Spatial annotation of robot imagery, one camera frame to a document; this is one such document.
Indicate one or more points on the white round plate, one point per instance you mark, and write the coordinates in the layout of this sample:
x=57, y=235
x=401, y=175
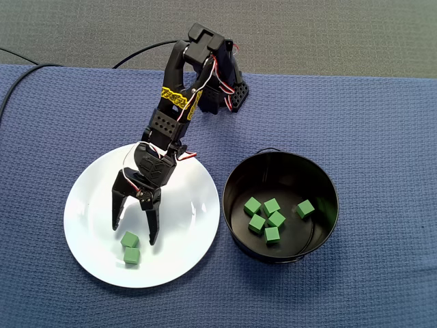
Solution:
x=184, y=218

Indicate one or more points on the black robot arm with stickers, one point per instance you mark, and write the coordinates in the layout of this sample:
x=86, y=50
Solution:
x=170, y=126

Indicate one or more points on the green cube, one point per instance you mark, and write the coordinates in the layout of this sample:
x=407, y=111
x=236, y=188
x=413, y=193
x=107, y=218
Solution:
x=271, y=206
x=276, y=219
x=256, y=223
x=305, y=209
x=272, y=235
x=129, y=239
x=131, y=256
x=252, y=205

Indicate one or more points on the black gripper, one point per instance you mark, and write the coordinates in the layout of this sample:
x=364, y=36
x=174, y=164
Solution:
x=134, y=188

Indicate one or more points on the blue waffle-weave mat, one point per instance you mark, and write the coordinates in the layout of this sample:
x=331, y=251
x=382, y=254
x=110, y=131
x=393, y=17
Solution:
x=375, y=171

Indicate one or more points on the black metal bucket container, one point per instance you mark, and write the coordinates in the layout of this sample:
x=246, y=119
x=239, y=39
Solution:
x=290, y=171

